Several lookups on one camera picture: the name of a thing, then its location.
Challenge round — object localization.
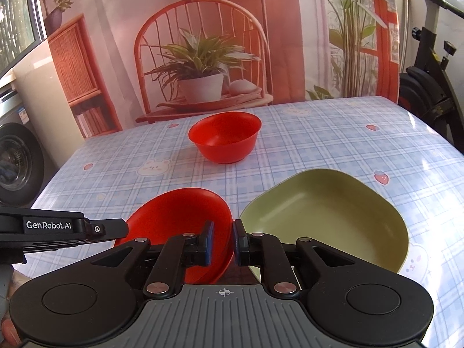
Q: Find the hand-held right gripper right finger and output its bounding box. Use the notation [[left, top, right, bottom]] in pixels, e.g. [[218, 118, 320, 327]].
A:
[[233, 219, 355, 295]]

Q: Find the green square plate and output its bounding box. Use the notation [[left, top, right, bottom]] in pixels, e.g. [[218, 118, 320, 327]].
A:
[[238, 168, 410, 275]]

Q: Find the blue plaid tablecloth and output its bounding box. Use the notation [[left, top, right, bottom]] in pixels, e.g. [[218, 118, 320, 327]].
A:
[[31, 96, 464, 348]]

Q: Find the printed room backdrop cloth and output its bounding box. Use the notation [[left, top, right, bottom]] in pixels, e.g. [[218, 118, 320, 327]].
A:
[[38, 0, 401, 132]]

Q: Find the black framed window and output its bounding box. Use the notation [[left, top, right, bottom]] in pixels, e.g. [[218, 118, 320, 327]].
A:
[[0, 0, 48, 77]]

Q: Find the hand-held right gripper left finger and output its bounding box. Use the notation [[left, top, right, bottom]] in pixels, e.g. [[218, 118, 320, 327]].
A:
[[90, 220, 215, 296]]

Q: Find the black exercise bike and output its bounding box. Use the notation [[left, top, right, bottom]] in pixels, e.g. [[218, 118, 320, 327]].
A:
[[393, 0, 464, 146]]

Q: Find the person's left hand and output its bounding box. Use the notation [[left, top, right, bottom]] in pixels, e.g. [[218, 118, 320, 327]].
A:
[[0, 272, 23, 348]]

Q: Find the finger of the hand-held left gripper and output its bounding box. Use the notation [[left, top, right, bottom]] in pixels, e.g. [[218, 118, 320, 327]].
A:
[[86, 218, 130, 243]]

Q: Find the grey washing machine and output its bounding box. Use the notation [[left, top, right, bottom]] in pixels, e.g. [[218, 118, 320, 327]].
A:
[[0, 79, 61, 208]]

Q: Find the deep red bowl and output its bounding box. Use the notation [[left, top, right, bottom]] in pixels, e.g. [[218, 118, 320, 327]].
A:
[[188, 112, 262, 165]]

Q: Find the wide red bowl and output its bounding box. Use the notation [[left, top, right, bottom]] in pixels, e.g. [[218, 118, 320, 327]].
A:
[[114, 188, 235, 285]]

